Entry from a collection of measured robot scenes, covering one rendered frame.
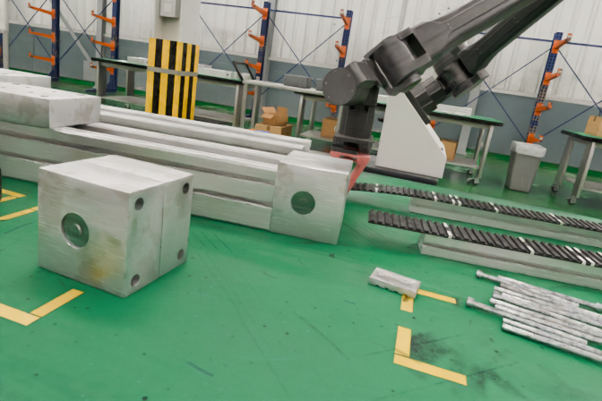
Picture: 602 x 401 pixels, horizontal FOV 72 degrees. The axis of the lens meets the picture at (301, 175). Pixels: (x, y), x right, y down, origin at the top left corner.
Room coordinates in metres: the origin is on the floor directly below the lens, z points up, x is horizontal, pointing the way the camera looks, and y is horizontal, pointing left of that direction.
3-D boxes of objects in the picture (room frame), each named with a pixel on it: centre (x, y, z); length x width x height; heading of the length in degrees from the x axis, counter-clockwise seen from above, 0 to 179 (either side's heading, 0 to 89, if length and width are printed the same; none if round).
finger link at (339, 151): (0.72, -0.08, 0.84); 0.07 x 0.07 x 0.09; 82
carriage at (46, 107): (0.62, 0.42, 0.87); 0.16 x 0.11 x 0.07; 82
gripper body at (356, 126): (0.74, -0.08, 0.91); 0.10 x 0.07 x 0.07; 172
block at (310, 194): (0.57, -0.02, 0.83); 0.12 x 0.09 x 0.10; 172
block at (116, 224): (0.39, 0.16, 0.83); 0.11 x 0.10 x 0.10; 162
